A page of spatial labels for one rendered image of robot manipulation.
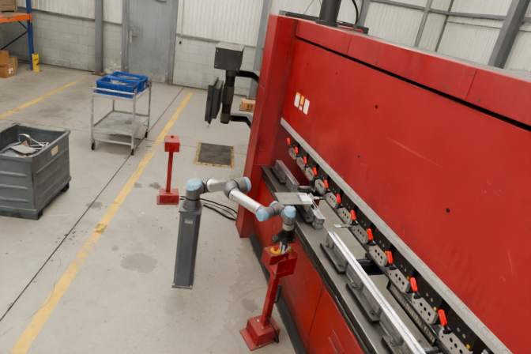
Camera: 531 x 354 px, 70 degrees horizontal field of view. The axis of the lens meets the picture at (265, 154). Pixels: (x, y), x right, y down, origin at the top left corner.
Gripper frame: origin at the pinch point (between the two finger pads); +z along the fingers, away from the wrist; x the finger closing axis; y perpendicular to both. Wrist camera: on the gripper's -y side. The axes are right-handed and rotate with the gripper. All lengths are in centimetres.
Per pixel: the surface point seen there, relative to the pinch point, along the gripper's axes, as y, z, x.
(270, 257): -5.6, 6.0, 4.9
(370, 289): 22, -11, -60
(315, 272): 17.6, 9.3, -17.6
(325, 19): 77, -144, 88
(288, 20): 64, -138, 123
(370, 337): 5, -3, -80
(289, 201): 27.1, -13.8, 35.5
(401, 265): 19, -43, -76
